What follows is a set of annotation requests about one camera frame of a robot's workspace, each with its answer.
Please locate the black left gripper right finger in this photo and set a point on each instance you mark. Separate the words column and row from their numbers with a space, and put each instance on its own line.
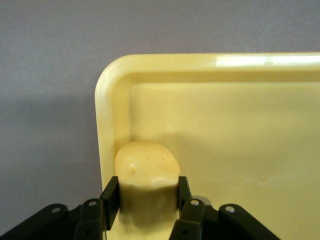
column 185, row 195

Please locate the yellow plastic tray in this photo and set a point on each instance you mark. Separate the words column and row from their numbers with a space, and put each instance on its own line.
column 225, row 125

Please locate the large table cover mat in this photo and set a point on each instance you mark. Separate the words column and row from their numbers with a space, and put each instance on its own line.
column 50, row 75

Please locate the yellow potato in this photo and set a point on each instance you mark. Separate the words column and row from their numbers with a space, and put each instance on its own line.
column 147, row 170

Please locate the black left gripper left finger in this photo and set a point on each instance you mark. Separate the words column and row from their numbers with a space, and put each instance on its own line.
column 110, row 197

